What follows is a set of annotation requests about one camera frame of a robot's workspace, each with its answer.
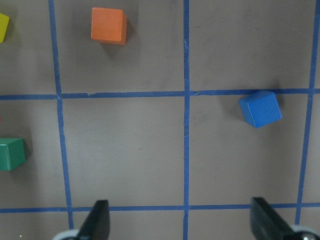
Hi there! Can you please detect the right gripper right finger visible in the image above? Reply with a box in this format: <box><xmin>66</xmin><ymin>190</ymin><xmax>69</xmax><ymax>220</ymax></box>
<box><xmin>249</xmin><ymin>197</ymin><xmax>296</xmax><ymax>240</ymax></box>

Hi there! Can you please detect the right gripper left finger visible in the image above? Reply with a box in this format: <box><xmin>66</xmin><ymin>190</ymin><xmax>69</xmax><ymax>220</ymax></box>
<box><xmin>77</xmin><ymin>200</ymin><xmax>110</xmax><ymax>240</ymax></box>

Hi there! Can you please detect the green wooden block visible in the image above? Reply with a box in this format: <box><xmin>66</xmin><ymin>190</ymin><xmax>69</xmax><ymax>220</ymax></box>
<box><xmin>0</xmin><ymin>138</ymin><xmax>26</xmax><ymax>171</ymax></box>

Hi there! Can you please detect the blue wooden block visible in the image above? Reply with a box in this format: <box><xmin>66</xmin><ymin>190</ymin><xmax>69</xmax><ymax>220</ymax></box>
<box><xmin>238</xmin><ymin>90</ymin><xmax>283</xmax><ymax>128</ymax></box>

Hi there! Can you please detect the orange wooden block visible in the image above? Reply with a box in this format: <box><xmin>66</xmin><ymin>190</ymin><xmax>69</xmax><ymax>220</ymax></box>
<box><xmin>91</xmin><ymin>7</ymin><xmax>127</xmax><ymax>45</ymax></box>

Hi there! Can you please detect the yellow wooden block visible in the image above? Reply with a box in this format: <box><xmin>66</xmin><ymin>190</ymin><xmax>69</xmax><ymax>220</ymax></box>
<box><xmin>0</xmin><ymin>13</ymin><xmax>10</xmax><ymax>44</ymax></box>

